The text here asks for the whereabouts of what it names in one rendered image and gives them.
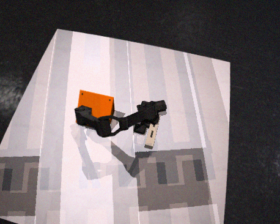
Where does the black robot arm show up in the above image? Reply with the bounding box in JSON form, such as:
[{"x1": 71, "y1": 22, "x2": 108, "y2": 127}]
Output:
[{"x1": 75, "y1": 100, "x2": 167, "y2": 138}]

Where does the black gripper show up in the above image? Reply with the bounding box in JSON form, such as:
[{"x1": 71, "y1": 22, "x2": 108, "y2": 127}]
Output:
[{"x1": 134, "y1": 120, "x2": 146, "y2": 134}]

